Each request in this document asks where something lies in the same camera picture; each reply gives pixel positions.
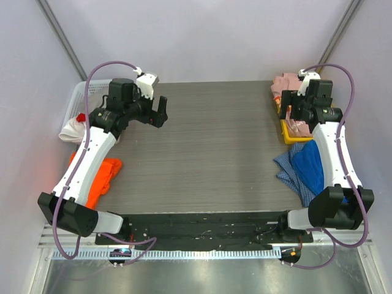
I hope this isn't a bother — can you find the orange folded t shirt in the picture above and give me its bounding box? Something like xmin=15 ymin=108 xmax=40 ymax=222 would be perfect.
xmin=86 ymin=157 xmax=123 ymax=209

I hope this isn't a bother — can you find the red cloth in basket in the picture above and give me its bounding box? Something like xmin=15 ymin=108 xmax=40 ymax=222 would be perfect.
xmin=76 ymin=113 xmax=86 ymax=123

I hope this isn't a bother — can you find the yellow plastic bin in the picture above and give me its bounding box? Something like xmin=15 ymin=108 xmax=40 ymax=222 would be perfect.
xmin=272 ymin=79 xmax=344 ymax=145

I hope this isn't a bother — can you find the white plastic basket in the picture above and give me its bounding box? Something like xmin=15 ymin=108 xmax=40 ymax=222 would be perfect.
xmin=62 ymin=80 xmax=111 ymax=128

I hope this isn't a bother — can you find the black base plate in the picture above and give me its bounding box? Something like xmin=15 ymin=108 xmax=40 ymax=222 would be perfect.
xmin=94 ymin=210 xmax=315 ymax=251

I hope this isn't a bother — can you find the blue folded t shirt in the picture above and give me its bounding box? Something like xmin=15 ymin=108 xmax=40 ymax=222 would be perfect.
xmin=291 ymin=139 xmax=350 ymax=203

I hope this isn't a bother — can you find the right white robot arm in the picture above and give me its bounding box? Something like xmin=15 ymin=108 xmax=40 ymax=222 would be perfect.
xmin=276 ymin=79 xmax=374 ymax=242

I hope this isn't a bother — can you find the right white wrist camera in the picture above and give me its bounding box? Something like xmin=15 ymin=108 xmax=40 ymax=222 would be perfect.
xmin=297 ymin=69 xmax=320 ymax=96

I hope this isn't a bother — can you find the white cloth in basket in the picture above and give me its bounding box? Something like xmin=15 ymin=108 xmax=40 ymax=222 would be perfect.
xmin=58 ymin=117 xmax=86 ymax=144

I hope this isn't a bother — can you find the white slotted cable duct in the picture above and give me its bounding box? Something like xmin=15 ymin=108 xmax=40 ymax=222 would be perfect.
xmin=51 ymin=247 xmax=282 ymax=260

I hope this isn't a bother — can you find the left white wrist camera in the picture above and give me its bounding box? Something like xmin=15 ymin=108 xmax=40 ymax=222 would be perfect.
xmin=134 ymin=67 xmax=159 ymax=100

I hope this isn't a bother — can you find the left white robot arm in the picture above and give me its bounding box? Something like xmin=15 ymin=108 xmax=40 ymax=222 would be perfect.
xmin=37 ymin=73 xmax=168 ymax=244

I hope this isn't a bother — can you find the pink printed t shirt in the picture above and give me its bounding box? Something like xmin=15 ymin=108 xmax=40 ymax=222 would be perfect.
xmin=271 ymin=73 xmax=312 ymax=143

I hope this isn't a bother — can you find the blue checkered shirt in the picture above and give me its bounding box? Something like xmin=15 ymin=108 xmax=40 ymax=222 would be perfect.
xmin=273 ymin=143 xmax=315 ymax=207

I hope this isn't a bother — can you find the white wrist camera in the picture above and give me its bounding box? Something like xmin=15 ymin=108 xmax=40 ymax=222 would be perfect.
xmin=297 ymin=69 xmax=320 ymax=96
xmin=134 ymin=67 xmax=159 ymax=100

